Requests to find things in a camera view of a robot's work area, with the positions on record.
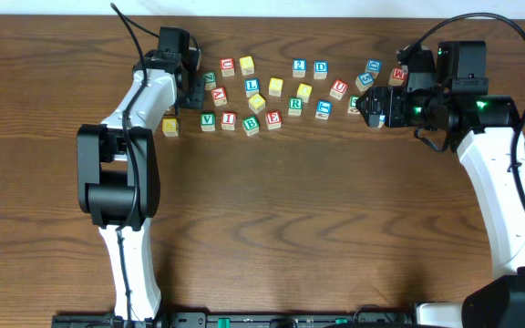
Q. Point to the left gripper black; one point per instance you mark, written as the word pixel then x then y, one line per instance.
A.
pixel 194 92

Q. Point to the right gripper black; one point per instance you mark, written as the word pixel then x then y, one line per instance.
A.
pixel 382 106

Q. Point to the red E block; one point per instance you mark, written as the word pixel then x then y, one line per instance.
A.
pixel 273 120

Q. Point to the red u block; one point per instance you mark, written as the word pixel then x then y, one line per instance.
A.
pixel 338 89
pixel 227 67

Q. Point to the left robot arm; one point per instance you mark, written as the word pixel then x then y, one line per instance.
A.
pixel 118 177

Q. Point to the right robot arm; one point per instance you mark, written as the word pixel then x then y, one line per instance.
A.
pixel 447 90

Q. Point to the blue P block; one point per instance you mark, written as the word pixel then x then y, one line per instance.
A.
pixel 381 121

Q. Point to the green Z block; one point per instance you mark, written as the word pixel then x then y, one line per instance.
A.
pixel 210 81

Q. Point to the red M block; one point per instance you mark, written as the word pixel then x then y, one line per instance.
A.
pixel 398 77

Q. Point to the red A block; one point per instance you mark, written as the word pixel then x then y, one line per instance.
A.
pixel 219 96

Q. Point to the blue 5 block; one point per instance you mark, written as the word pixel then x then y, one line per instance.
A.
pixel 364 81

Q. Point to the green V block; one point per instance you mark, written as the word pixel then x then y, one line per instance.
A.
pixel 208 122

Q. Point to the green block centre right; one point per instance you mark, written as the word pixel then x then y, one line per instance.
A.
pixel 352 109

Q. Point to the blue D block right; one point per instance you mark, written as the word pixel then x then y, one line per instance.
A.
pixel 373 67

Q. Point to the blue d block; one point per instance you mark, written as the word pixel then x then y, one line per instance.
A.
pixel 320 69
pixel 373 67

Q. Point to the yellow K block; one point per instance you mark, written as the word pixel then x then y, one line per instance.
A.
pixel 170 127

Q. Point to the red I block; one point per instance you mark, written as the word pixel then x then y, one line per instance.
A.
pixel 228 120

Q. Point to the yellow block top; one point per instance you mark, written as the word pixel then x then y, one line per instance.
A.
pixel 247 65

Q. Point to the blue L block centre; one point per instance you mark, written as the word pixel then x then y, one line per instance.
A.
pixel 252 87

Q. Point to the yellow O block centre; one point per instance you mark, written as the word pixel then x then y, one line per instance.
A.
pixel 257 103

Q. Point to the yellow o block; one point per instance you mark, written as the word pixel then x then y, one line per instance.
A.
pixel 304 92
pixel 257 103

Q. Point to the green B block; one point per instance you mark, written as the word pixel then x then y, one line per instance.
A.
pixel 251 125

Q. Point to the yellow S block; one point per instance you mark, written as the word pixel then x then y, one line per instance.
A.
pixel 275 86

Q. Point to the yellow O block right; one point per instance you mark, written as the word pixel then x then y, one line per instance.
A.
pixel 304 92

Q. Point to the green R block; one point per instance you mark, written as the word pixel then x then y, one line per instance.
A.
pixel 295 107

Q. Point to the blue 2 block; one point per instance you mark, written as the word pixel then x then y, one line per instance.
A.
pixel 299 68

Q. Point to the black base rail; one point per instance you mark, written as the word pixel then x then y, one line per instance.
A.
pixel 364 318

